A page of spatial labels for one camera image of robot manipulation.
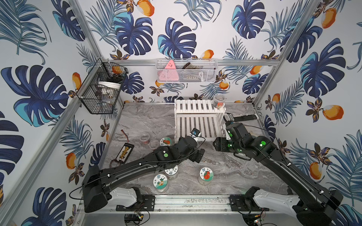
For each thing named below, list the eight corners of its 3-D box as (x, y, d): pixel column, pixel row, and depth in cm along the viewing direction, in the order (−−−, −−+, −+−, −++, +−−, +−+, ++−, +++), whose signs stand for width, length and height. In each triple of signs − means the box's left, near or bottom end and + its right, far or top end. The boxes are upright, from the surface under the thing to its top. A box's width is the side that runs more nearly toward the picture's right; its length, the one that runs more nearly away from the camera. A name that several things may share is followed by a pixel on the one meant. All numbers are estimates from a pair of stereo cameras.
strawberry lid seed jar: (199, 185, 82) (200, 181, 75) (198, 172, 87) (199, 166, 80) (211, 185, 82) (214, 181, 75) (210, 172, 87) (212, 166, 80)
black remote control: (224, 121, 113) (225, 119, 111) (222, 114, 117) (223, 113, 116) (258, 121, 113) (259, 119, 111) (255, 114, 117) (256, 113, 116)
